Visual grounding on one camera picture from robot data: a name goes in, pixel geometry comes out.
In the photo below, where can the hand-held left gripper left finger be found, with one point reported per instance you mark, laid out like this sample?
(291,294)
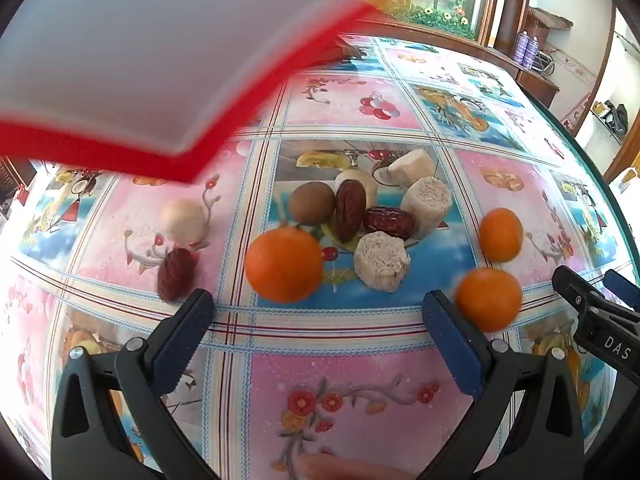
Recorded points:
(182,347)

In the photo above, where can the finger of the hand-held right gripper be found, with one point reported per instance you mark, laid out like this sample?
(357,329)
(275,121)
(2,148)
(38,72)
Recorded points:
(622,290)
(595,322)

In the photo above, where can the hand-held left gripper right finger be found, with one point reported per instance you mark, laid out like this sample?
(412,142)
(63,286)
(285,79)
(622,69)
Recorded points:
(452,342)

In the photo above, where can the orange mandarin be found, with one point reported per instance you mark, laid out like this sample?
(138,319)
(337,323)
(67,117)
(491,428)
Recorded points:
(489,300)
(501,235)
(284,265)

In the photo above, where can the red date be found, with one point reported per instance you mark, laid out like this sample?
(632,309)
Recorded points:
(350,210)
(389,222)
(177,275)

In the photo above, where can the beige cake cube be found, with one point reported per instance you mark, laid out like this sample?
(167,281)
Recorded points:
(426,207)

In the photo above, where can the red-rimmed white tray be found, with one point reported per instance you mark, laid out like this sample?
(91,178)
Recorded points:
(150,35)

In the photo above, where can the person's left hand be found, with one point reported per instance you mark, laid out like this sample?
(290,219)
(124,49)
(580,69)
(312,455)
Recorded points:
(350,469)

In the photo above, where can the printed plastic tablecloth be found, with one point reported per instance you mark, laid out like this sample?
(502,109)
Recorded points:
(350,395)

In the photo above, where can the pale round ball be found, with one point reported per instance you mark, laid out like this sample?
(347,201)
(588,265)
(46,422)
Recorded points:
(364,182)
(186,220)

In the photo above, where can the black bag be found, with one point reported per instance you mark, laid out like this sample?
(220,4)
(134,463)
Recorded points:
(615,116)

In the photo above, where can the brown wicker basket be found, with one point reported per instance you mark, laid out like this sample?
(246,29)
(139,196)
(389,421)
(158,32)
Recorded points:
(545,22)

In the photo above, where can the glass panel with artificial flowers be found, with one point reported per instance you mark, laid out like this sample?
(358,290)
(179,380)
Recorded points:
(435,5)

